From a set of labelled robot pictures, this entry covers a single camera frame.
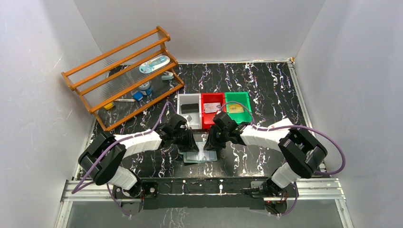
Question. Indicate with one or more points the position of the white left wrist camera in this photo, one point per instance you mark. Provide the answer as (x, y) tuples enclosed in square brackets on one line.
[(188, 118)]

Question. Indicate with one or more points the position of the blue small block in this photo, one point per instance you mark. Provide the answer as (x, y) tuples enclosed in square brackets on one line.
[(138, 96)]

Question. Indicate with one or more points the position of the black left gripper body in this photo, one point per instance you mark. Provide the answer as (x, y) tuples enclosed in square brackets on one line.
[(189, 137)]

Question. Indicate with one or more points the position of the white marker pen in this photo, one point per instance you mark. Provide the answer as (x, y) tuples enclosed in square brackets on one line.
[(125, 100)]

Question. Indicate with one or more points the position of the orange wooden shelf rack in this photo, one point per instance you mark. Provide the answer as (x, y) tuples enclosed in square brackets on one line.
[(115, 74)]

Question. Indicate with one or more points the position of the blue tape roll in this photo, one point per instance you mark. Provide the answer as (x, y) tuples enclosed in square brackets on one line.
[(146, 88)]

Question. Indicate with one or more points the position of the white plastic bin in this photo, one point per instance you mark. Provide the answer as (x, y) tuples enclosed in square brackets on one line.
[(196, 122)]

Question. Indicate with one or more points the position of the light blue white stapler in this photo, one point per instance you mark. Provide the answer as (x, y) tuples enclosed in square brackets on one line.
[(167, 75)]

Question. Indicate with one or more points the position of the black card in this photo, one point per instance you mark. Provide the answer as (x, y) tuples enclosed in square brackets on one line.
[(189, 108)]

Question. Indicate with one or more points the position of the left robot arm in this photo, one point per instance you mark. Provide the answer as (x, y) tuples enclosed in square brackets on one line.
[(101, 160)]

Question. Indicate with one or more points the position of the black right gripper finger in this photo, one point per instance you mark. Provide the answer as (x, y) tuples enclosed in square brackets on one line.
[(210, 144), (220, 141)]

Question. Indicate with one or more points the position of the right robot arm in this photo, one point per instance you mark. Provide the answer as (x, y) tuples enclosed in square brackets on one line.
[(302, 150)]

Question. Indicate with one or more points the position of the white small box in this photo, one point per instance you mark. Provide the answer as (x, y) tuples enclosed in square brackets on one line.
[(281, 125)]

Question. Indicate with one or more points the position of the gold card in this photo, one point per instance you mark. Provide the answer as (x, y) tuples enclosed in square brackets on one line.
[(235, 108)]

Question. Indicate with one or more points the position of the green plastic bin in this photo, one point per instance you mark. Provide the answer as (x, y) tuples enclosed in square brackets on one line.
[(241, 98)]

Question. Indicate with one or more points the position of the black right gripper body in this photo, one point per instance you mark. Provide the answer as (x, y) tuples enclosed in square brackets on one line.
[(215, 137)]

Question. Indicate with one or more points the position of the silver VIP card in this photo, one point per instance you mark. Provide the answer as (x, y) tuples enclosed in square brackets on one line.
[(211, 107)]

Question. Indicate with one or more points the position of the red plastic bin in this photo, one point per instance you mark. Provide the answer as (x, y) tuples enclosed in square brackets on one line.
[(207, 119)]

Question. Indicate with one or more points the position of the yellow small block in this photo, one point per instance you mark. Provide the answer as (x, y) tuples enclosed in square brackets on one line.
[(109, 106)]

